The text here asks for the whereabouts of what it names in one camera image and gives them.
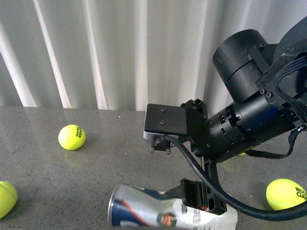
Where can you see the white pleated curtain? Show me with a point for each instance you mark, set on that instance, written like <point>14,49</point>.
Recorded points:
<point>124,54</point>

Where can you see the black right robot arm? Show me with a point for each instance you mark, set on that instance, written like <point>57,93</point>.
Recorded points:
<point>268,83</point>

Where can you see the near left tennis ball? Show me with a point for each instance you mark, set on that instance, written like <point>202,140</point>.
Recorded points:
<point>8,198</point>

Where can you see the Wilson tennis ball can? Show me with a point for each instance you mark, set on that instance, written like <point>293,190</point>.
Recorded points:
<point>135,206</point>

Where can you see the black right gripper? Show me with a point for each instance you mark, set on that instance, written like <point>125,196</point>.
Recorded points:
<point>193,193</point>

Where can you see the Head Team tennis ball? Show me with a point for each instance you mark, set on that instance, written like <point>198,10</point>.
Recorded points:
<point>72,137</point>

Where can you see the Roland Garros tennis ball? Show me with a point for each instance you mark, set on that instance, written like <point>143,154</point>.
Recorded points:
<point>285,193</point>

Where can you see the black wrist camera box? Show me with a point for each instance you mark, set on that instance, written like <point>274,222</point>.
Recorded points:
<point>163,120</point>

